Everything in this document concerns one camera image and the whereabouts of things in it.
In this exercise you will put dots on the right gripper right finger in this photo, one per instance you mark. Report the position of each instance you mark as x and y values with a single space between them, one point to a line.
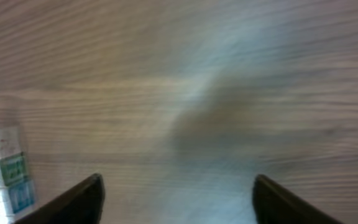
274 204

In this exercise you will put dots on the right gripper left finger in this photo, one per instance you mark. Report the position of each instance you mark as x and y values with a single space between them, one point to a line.
81 204

